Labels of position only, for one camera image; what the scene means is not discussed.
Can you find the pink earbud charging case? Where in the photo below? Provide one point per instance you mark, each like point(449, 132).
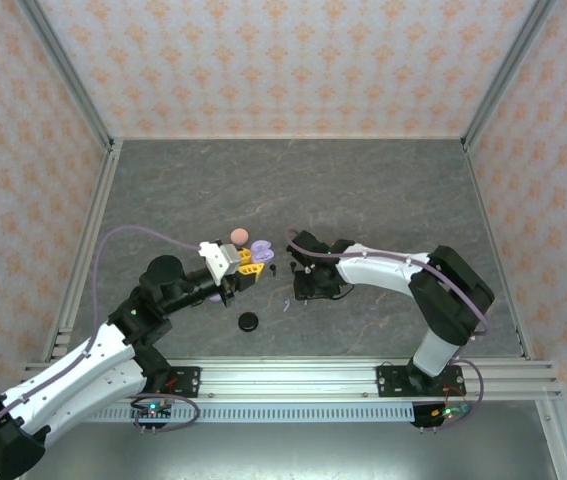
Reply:
point(239, 236)

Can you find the black earbud charging case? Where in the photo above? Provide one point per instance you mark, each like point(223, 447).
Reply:
point(249, 322)

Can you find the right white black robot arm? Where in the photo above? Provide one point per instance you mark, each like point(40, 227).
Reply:
point(378, 272)

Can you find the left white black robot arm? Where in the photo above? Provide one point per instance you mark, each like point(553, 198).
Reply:
point(78, 380)

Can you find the purple earbud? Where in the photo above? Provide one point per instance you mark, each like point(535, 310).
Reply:
point(286, 306)

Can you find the wide aluminium base rail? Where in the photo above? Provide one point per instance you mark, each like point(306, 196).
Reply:
point(288, 377)

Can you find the wide aluminium side rail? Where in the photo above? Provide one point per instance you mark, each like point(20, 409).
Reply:
point(87, 235)

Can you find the grey metal base plate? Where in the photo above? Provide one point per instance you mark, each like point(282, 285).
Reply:
point(313, 455)

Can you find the thin aluminium side rail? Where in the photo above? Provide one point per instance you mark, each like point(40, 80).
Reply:
point(496, 250)

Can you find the aluminium corner post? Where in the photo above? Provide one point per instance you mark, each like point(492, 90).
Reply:
point(504, 75)
point(70, 75)

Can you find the short aluminium frame profile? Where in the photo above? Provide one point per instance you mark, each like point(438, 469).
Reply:
point(560, 450)

